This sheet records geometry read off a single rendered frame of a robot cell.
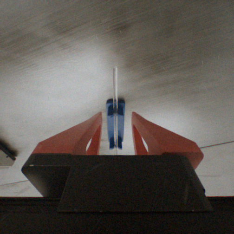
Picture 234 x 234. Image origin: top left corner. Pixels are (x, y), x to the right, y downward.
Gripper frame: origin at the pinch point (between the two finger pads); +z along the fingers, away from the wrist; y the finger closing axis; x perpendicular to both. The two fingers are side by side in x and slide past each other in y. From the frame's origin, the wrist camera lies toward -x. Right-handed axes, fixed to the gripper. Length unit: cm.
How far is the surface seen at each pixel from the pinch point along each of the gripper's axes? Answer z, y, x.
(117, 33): 9.0, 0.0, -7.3
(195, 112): 9.3, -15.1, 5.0
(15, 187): 10, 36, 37
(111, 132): 8.3, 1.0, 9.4
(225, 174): 9.8, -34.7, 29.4
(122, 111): 6.8, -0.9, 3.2
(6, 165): 6.1, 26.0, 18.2
